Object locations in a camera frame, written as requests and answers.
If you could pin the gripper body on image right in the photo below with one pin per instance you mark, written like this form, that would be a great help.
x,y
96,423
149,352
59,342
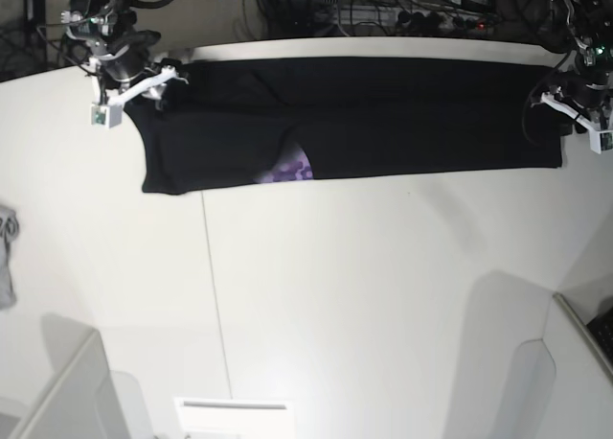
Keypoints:
x,y
587,96

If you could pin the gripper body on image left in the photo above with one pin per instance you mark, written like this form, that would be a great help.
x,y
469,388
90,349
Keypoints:
x,y
122,77

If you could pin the black T-shirt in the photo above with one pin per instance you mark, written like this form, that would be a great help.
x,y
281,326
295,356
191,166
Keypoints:
x,y
243,122

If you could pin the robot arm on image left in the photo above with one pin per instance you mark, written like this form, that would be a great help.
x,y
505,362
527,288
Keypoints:
x,y
103,26

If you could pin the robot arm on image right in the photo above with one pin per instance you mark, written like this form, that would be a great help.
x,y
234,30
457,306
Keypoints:
x,y
585,30

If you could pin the grey folded garment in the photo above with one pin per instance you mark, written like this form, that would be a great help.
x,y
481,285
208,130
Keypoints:
x,y
9,233

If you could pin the black keyboard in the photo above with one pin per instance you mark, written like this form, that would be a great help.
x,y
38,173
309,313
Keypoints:
x,y
601,329

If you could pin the white panel lower right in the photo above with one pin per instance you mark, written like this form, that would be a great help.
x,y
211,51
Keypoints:
x,y
559,386

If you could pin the white panel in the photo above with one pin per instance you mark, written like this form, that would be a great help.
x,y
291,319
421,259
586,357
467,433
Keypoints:
x,y
559,386
83,398

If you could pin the white panel lower left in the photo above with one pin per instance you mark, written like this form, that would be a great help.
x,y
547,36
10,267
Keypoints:
x,y
83,398

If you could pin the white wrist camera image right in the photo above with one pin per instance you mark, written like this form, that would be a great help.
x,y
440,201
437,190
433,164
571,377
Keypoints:
x,y
600,141

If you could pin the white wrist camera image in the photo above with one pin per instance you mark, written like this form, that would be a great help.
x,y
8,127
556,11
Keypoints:
x,y
600,141
104,115

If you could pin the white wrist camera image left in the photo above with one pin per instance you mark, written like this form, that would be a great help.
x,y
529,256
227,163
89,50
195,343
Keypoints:
x,y
104,115

